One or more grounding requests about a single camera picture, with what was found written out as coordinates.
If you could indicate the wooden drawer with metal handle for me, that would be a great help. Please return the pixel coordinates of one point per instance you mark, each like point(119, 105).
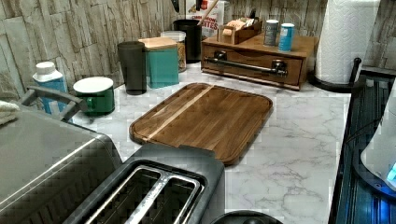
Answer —
point(253, 66)

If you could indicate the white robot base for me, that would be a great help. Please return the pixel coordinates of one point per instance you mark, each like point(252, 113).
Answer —
point(376, 163)

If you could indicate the wooden drawer box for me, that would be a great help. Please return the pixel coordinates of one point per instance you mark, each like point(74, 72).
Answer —
point(303, 47)

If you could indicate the wooden cutting board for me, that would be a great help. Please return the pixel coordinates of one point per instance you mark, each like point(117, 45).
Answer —
point(211, 117)

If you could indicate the teal canister with wooden lid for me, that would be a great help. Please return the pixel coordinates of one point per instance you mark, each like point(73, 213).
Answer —
point(161, 61)

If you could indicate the clear glass storage jar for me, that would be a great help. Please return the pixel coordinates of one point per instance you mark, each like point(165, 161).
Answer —
point(179, 37)

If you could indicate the black two-slot toaster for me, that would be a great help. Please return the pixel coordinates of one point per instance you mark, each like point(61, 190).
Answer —
point(158, 185)

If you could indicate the black utensil holder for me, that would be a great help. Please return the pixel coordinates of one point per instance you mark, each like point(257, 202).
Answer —
point(193, 38)

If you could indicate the cereal box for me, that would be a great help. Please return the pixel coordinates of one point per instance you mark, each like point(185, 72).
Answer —
point(196, 9)

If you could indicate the dark grey tall tumbler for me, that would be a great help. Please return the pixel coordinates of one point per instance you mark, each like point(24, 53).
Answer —
point(133, 66)

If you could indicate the green enamel mug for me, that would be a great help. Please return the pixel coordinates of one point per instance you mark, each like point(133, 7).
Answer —
point(98, 93)

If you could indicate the grey spice shaker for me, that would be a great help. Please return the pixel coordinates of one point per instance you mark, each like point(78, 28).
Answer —
point(270, 32)

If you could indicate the black round object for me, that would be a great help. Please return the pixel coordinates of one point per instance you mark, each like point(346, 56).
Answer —
point(245, 217)

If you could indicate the blue spice shaker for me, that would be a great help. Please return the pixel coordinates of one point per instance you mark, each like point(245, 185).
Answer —
point(286, 36)

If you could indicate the black paper towel holder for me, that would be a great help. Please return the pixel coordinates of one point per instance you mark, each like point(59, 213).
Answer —
point(340, 88)

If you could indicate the blue white-capped bottle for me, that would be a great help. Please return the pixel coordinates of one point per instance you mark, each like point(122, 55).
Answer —
point(46, 75)

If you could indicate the stainless steel toaster oven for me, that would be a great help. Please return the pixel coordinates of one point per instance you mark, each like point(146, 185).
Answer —
point(48, 165)

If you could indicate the white paper towel roll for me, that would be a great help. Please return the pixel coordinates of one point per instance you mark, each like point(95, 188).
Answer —
point(345, 35)

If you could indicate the black dish rack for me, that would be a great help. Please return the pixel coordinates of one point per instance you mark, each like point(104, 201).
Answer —
point(360, 197)

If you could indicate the white folded towel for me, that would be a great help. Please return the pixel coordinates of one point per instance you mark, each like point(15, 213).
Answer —
point(7, 111)

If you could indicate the wooden spoon handle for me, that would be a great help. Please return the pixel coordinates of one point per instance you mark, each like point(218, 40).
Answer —
point(207, 11)

